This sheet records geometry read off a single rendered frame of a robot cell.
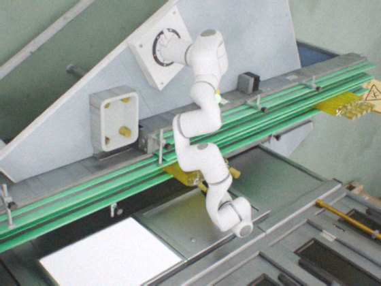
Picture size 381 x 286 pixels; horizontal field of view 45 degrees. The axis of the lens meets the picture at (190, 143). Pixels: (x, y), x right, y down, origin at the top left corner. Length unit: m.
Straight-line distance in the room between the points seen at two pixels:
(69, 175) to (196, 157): 0.58
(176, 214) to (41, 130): 0.63
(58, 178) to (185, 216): 0.53
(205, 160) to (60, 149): 0.64
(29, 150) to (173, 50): 0.66
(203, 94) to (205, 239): 0.61
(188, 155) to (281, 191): 0.82
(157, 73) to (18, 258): 0.88
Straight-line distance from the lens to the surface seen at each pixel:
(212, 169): 1.50
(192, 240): 1.83
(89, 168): 1.89
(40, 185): 1.81
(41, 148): 1.83
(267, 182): 2.28
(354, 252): 2.02
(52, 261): 1.76
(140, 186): 1.94
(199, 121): 1.50
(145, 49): 1.86
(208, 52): 1.59
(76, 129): 1.88
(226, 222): 1.63
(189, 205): 2.00
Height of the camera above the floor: 2.20
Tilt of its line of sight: 38 degrees down
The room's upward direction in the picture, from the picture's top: 121 degrees clockwise
